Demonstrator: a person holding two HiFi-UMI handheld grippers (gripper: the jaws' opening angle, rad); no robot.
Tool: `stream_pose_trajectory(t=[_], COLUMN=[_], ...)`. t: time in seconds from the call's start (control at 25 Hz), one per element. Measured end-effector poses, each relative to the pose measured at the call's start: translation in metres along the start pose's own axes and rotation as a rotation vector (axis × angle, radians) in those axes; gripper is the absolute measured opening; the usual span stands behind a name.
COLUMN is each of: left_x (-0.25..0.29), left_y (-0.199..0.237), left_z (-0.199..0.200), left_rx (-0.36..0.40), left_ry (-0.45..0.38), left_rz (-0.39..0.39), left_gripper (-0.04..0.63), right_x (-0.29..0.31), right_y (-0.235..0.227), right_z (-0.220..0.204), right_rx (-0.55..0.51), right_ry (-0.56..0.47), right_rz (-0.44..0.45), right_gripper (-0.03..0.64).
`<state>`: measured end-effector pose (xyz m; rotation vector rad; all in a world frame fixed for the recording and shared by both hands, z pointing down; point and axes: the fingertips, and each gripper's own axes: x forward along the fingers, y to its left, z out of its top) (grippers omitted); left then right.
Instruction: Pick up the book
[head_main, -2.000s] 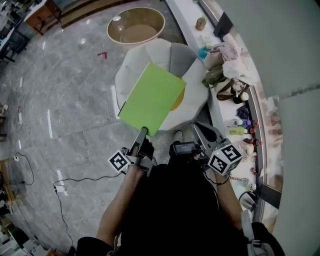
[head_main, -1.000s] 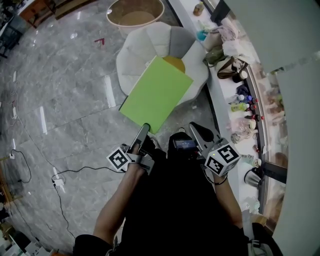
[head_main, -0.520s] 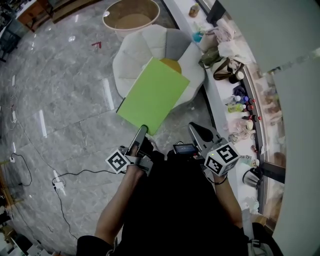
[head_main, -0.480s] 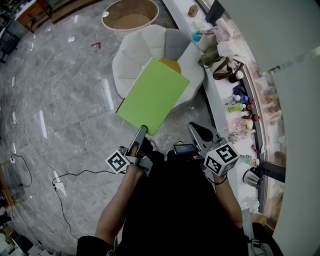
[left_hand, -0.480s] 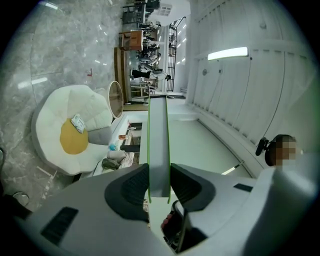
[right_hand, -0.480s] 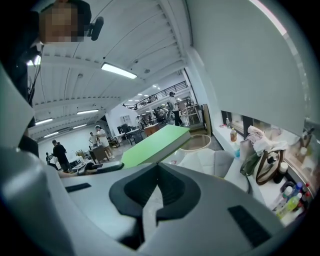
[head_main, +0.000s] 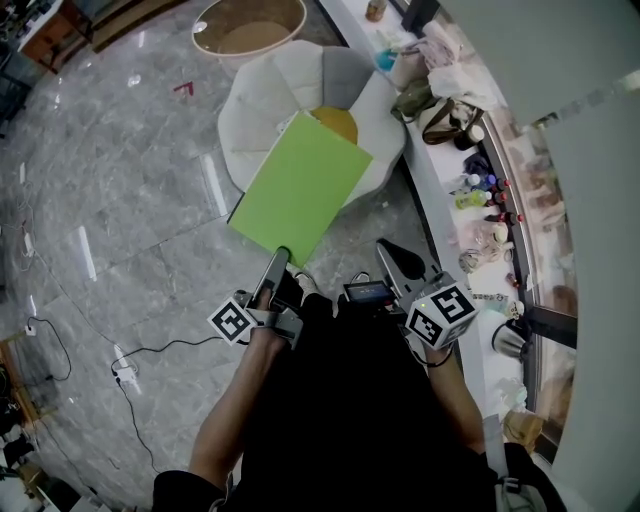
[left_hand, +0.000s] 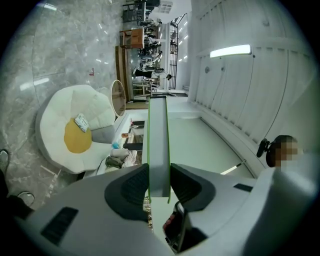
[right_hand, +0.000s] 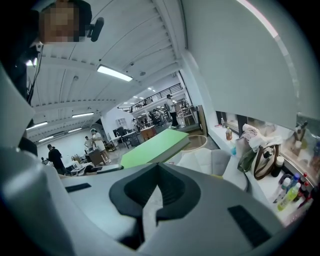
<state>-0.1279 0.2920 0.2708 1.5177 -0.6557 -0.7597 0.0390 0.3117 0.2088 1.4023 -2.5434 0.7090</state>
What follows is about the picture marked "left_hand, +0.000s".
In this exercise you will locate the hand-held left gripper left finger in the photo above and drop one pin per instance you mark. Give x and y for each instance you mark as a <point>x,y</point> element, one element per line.
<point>100,225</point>

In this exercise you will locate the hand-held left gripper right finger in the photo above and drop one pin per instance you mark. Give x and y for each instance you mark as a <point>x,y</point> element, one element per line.
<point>225,205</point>

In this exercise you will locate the green notebook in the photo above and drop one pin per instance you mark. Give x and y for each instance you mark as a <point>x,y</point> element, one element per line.
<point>158,150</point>

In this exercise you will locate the white flower-shaped pouf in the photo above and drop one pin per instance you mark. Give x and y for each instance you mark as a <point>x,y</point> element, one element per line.
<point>57,112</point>

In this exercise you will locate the person's left hand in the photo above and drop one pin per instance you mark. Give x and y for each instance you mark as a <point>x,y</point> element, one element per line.
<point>170,223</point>

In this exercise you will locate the olive green bag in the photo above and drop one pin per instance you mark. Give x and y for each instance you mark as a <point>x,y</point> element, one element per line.
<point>113,163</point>

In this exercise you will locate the pink garment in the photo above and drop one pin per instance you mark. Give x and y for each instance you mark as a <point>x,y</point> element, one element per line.
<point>131,158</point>

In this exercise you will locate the beige handbag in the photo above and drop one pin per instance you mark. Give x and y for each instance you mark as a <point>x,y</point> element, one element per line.
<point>118,153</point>

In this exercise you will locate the person's white shoe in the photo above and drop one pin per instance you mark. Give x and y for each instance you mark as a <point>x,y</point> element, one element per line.
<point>26,198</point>
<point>4,160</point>

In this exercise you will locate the teal fluffy item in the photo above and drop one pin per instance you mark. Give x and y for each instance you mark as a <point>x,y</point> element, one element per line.
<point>115,145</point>

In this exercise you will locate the person's black trousers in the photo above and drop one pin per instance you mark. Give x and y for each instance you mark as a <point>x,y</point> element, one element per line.
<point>12,207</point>

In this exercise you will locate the amber tea bottle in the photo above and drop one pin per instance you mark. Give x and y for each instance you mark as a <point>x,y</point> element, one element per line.
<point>125,135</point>

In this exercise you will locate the white tissue packet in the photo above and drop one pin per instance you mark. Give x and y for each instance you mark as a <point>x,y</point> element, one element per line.
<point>82,122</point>

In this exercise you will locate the round beige tub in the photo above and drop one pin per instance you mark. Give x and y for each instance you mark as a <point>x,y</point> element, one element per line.
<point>118,97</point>

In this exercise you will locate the white chair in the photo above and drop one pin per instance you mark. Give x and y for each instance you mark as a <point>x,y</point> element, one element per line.
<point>143,88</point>

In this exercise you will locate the ceiling light bar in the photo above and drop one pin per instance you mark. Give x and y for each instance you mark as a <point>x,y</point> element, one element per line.
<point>230,51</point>

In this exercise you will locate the black metal railing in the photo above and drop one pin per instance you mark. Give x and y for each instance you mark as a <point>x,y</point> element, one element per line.
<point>173,55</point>

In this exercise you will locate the wooden cabinet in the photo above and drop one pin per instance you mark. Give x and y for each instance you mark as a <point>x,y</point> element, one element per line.
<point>135,38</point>

